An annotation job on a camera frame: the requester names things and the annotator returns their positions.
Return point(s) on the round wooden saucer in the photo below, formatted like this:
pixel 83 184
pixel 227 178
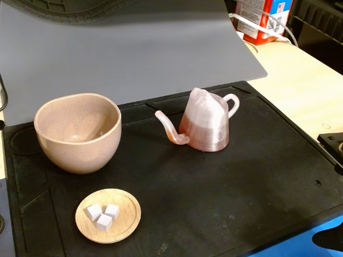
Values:
pixel 126 214

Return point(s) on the black robot base clamp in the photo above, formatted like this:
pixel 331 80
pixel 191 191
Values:
pixel 332 144

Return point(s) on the beige speckled ceramic cup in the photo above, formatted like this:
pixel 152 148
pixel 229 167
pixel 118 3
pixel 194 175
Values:
pixel 80 158

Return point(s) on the white cube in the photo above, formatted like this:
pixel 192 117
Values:
pixel 104 223
pixel 112 211
pixel 93 212

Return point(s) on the translucent pink kettle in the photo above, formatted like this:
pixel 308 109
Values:
pixel 206 125

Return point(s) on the grey silicone mat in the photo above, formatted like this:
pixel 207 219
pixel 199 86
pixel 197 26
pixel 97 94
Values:
pixel 134 53

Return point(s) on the black work mat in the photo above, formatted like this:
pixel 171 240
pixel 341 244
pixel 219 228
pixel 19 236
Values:
pixel 214 187

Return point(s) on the black plastic crate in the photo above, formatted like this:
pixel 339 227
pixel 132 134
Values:
pixel 316 26

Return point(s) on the red white blue carton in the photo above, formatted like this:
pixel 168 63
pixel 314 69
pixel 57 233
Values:
pixel 247 10

